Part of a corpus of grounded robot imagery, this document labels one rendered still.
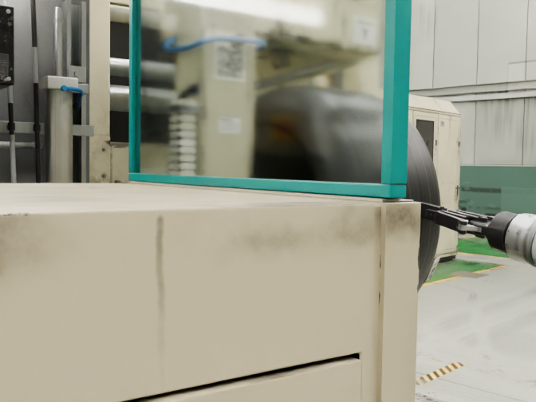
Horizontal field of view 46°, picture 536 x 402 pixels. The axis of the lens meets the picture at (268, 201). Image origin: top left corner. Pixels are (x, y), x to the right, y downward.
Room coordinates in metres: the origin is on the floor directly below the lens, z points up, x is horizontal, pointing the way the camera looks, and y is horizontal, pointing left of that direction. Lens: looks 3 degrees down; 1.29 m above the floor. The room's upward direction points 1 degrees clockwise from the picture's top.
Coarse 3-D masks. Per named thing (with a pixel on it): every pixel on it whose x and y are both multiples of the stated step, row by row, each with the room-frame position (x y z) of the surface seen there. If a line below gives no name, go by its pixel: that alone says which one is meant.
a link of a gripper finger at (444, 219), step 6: (438, 216) 1.23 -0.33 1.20; (444, 216) 1.22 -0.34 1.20; (450, 216) 1.20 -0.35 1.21; (438, 222) 1.23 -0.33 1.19; (444, 222) 1.21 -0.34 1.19; (450, 222) 1.20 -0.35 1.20; (456, 222) 1.18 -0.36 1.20; (462, 222) 1.16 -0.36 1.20; (450, 228) 1.20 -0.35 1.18; (456, 228) 1.18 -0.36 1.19
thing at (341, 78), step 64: (192, 0) 0.81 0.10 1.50; (256, 0) 0.69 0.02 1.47; (320, 0) 0.60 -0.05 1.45; (384, 0) 0.53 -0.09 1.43; (192, 64) 0.80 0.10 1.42; (256, 64) 0.68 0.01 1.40; (320, 64) 0.59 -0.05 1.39; (384, 64) 0.52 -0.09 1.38; (192, 128) 0.80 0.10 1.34; (256, 128) 0.68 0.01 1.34; (320, 128) 0.59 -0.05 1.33; (384, 128) 0.52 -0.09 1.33; (320, 192) 0.58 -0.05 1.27; (384, 192) 0.51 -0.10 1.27
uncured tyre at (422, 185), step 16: (416, 128) 1.45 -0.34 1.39; (416, 144) 1.39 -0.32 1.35; (416, 160) 1.36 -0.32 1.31; (416, 176) 1.34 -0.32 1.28; (432, 176) 1.38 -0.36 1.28; (416, 192) 1.33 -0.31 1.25; (432, 192) 1.36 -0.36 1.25; (432, 224) 1.36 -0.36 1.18; (432, 240) 1.36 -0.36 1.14; (432, 256) 1.39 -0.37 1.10
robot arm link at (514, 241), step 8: (520, 216) 1.11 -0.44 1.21; (528, 216) 1.10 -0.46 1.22; (512, 224) 1.10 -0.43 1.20; (520, 224) 1.09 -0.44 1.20; (528, 224) 1.08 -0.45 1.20; (512, 232) 1.10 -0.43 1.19; (520, 232) 1.08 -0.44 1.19; (528, 232) 1.07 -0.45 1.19; (512, 240) 1.10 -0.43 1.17; (520, 240) 1.08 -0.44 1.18; (528, 240) 1.07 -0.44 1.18; (512, 248) 1.09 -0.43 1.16; (520, 248) 1.08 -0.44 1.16; (528, 248) 1.07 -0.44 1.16; (512, 256) 1.11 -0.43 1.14; (520, 256) 1.09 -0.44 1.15; (528, 256) 1.07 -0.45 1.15; (528, 264) 1.10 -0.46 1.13
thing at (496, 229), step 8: (496, 216) 1.14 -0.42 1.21; (504, 216) 1.13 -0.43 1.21; (512, 216) 1.13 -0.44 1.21; (472, 224) 1.17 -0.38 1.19; (480, 224) 1.15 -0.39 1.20; (488, 224) 1.15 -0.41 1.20; (496, 224) 1.13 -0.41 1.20; (504, 224) 1.12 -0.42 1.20; (480, 232) 1.15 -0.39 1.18; (488, 232) 1.14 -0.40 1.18; (496, 232) 1.13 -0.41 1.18; (504, 232) 1.12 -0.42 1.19; (488, 240) 1.14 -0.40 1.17; (496, 240) 1.13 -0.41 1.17; (504, 240) 1.12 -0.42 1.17; (496, 248) 1.14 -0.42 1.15; (504, 248) 1.12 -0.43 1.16
